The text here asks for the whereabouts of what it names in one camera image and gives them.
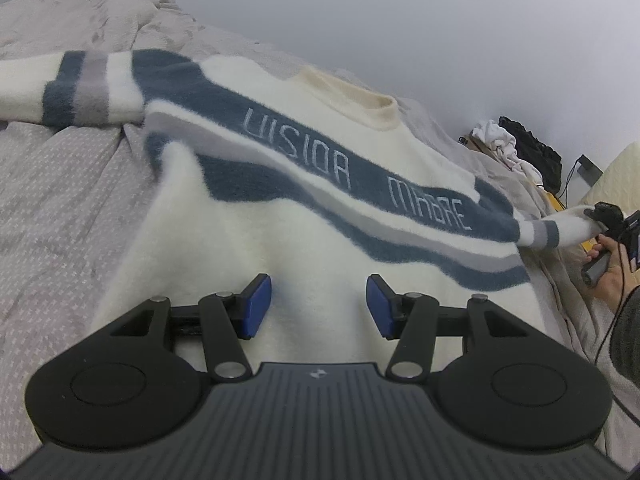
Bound person's right hand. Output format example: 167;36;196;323
585;234;640;322

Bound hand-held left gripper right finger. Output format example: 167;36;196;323
366;274;532;382

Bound black cloth pile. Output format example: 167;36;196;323
498;116;564;197

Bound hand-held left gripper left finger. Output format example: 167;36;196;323
107;273;273;383

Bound person's right forearm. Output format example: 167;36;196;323
609;285;640;387

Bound white crumpled cloth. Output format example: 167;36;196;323
471;120;545;187

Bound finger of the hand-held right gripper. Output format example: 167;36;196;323
584;202;626;235

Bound black wall socket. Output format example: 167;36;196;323
574;155;604;184

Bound grey bed blanket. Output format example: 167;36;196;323
0;0;640;463

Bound white fluffy blue-striped sweater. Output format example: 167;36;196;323
0;49;601;386

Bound brown cardboard piece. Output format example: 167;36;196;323
458;132;497;155

